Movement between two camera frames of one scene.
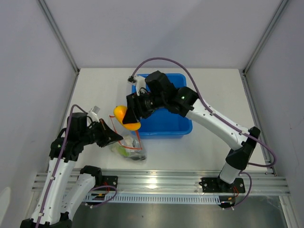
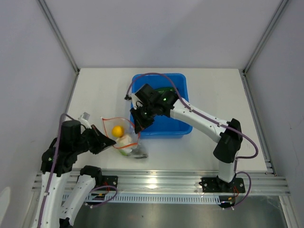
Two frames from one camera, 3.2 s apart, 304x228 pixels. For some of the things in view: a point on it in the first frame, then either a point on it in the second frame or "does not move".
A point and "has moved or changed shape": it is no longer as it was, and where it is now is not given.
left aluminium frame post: x=61 y=40 does not move
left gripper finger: x=111 y=136 to x=104 y=141
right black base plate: x=217 y=185 does not move
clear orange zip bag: x=130 y=147 has moved or changed shape
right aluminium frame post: x=243 y=72 does not move
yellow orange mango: x=119 y=112 to x=118 y=131
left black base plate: x=109 y=180 does not move
